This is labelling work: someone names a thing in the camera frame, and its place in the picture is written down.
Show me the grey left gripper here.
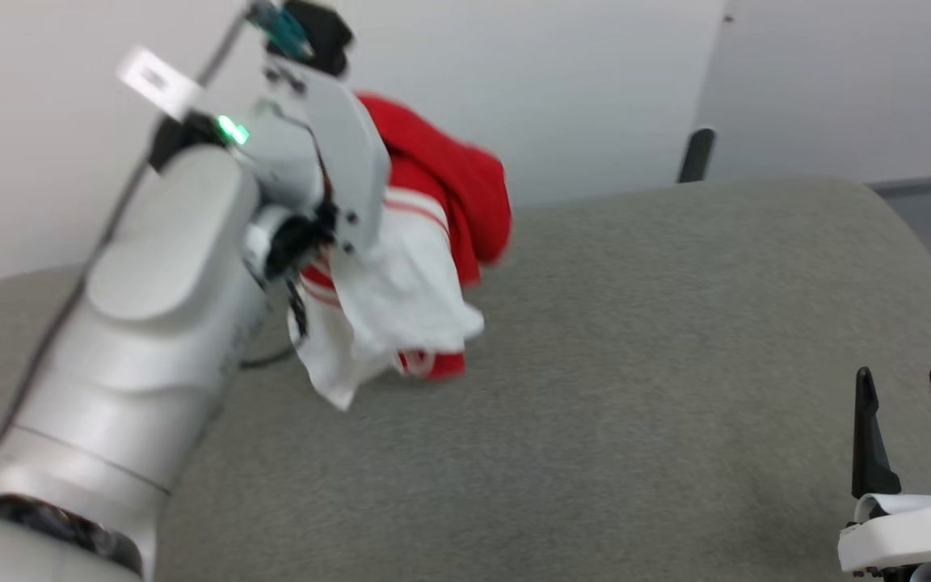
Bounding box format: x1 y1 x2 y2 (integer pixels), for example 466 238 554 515
302 75 391 255

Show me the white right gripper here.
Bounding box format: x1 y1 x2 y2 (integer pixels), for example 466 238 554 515
837 366 931 582

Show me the red and white garment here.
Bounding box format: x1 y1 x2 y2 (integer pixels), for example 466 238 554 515
288 91 513 411

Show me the grey fabric sofa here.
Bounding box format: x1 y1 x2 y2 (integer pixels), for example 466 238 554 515
0 174 931 582

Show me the black upright bar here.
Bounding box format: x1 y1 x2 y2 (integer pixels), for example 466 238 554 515
677 128 716 184

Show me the white cable label tag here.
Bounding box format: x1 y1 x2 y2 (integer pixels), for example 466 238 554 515
116 46 204 122

